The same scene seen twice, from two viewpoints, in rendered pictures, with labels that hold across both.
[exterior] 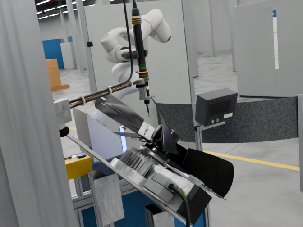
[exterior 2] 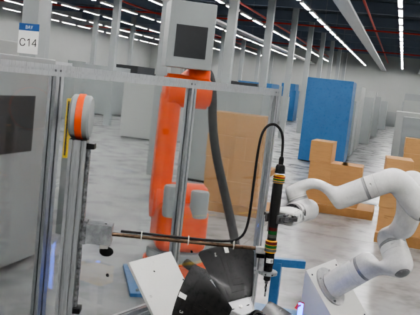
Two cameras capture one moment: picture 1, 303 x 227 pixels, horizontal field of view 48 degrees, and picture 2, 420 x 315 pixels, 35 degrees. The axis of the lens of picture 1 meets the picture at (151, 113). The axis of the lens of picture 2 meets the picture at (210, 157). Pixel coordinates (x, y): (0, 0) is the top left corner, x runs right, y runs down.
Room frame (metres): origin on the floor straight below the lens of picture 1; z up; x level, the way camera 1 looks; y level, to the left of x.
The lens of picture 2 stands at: (0.19, -1.89, 2.05)
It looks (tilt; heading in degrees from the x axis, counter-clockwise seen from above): 7 degrees down; 60
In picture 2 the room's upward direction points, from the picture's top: 6 degrees clockwise
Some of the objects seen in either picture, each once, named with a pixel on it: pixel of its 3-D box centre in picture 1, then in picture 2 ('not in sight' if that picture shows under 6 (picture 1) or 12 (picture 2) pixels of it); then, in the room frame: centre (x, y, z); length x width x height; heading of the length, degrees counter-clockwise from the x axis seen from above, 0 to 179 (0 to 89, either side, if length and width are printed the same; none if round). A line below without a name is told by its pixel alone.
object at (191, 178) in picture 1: (195, 181); not in sight; (1.26, -0.14, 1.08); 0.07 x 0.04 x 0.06; 38
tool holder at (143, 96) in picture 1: (144, 88); (266, 260); (1.56, 0.02, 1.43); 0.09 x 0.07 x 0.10; 153
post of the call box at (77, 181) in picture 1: (78, 184); not in sight; (1.75, 0.44, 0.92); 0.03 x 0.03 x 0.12; 28
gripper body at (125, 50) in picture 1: (129, 54); (287, 214); (1.66, 0.07, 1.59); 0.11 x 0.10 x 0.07; 28
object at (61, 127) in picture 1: (61, 129); (106, 249); (1.04, 0.28, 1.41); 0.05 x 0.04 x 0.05; 153
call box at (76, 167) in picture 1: (75, 167); not in sight; (1.75, 0.44, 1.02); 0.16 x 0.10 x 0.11; 118
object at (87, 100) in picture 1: (107, 92); (186, 241); (1.30, 0.15, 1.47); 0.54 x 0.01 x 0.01; 153
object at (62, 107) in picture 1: (50, 113); (97, 232); (1.01, 0.30, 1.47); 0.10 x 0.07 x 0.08; 153
